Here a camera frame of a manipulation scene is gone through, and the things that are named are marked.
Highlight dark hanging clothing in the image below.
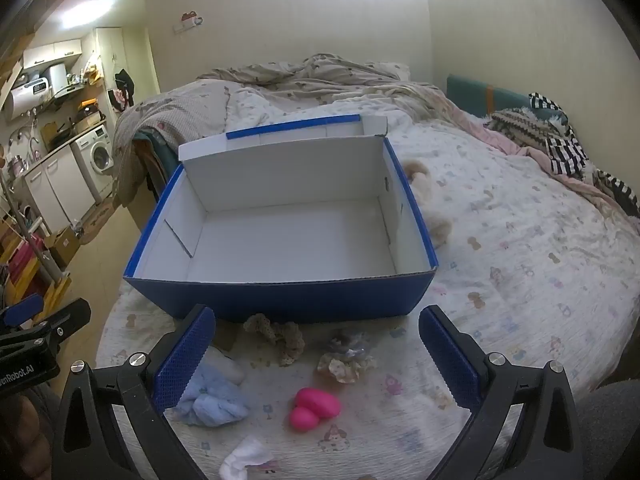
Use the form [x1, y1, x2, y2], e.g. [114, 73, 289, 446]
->
[113, 68, 137, 109]

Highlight black white striped garment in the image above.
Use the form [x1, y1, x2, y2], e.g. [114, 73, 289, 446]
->
[528, 92, 640, 217]

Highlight white cloth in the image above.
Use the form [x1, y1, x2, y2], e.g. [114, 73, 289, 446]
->
[218, 435, 275, 480]

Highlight floor mat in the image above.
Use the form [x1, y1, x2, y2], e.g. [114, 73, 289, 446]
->
[74, 199, 119, 247]

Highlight person's left hand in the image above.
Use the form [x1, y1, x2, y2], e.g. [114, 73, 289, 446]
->
[0, 392, 53, 480]

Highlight blue cardboard box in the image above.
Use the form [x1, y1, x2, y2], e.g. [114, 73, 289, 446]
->
[123, 114, 440, 325]

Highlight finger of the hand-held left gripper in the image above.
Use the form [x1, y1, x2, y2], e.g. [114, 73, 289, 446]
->
[10, 298, 93, 347]
[0, 294, 46, 330]

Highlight yellow rack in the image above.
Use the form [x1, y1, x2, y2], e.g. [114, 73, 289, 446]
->
[0, 237, 72, 322]

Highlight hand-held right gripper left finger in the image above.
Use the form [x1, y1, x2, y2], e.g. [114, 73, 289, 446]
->
[50, 304, 217, 480]

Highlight white washing machine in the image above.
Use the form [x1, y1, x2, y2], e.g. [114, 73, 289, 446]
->
[71, 125, 116, 197]

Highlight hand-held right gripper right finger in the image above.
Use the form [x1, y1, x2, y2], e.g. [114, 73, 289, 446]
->
[418, 304, 583, 480]

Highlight white base cabinet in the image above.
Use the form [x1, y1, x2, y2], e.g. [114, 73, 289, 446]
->
[23, 146, 97, 234]

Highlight brown patterned scrunchie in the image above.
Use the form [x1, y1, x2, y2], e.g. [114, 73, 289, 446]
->
[243, 313, 306, 367]

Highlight beige plush toy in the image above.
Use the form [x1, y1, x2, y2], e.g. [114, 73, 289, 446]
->
[403, 159, 454, 249]

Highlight teal headboard cushion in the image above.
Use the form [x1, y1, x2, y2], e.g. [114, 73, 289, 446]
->
[446, 73, 569, 127]

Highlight tall white cabinet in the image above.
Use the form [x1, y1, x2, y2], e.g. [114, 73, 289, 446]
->
[94, 27, 162, 111]

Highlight pink blanket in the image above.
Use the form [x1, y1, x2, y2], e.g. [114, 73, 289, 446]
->
[450, 105, 640, 218]

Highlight person's grey pants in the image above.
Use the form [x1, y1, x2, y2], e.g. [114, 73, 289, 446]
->
[574, 382, 640, 480]

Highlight light blue fluffy scrunchie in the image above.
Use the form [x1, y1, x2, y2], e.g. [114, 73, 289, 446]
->
[172, 359, 251, 427]

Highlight brown cardboard box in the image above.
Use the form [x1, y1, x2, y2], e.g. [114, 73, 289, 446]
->
[44, 227, 82, 267]

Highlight white upper cabinets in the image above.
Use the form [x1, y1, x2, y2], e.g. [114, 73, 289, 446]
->
[22, 38, 84, 71]

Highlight white water heater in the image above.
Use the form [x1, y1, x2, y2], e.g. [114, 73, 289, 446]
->
[5, 82, 54, 122]

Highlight beige printed duvet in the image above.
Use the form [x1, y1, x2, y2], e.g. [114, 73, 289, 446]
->
[112, 52, 466, 207]

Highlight cream ruffled scrunchie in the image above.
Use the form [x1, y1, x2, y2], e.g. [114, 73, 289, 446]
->
[317, 330, 377, 385]

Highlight white fluffy plush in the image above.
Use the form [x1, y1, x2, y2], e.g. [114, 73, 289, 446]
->
[204, 346, 247, 386]

